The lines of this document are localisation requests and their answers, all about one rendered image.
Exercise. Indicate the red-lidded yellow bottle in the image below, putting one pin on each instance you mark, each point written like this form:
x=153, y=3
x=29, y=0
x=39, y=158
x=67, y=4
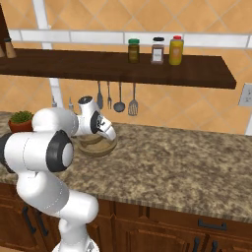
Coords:
x=176, y=51

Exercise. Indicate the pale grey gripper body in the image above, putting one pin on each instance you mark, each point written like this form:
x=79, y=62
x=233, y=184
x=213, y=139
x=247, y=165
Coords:
x=108, y=131

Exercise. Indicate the large wooden bowl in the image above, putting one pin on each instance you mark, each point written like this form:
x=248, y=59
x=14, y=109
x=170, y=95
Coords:
x=98, y=148

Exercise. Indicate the brown wooden shaker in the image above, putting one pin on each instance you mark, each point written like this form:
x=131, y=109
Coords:
x=10, y=50

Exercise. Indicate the hanging grey fork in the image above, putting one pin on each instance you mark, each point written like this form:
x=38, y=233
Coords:
x=109, y=100

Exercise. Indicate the dark wooden wall cabinet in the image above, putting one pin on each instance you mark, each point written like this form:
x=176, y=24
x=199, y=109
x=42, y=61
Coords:
x=3, y=26

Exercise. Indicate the hanging grey spoon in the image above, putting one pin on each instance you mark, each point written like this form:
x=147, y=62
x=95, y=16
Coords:
x=99, y=101

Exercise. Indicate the hanging grey slotted spatula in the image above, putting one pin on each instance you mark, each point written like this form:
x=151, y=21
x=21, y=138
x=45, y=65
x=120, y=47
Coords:
x=133, y=107

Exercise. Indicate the dark wooden wall shelf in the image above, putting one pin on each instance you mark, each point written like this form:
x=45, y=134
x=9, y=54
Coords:
x=108, y=70

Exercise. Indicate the white wall outlet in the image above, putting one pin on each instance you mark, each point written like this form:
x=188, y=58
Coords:
x=246, y=95

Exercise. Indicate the green-lidded dark jar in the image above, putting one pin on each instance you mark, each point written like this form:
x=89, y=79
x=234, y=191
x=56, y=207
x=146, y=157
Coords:
x=133, y=51

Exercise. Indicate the black-lidded brown spice jar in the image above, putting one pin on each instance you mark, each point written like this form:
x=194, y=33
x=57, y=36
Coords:
x=157, y=51

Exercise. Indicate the hanging grey ladle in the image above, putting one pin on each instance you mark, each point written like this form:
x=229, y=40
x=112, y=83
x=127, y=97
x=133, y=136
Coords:
x=119, y=105

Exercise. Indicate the brown wooden drawer front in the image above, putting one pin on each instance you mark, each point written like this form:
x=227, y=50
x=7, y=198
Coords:
x=177, y=221

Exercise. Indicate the green plant in terracotta pot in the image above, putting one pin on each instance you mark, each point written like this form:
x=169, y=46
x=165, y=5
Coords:
x=21, y=121

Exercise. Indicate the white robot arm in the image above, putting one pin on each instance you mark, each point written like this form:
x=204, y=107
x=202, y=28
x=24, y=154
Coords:
x=39, y=154

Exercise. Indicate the hanging grey utensil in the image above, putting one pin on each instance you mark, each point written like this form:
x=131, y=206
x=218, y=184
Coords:
x=54, y=102
x=71, y=104

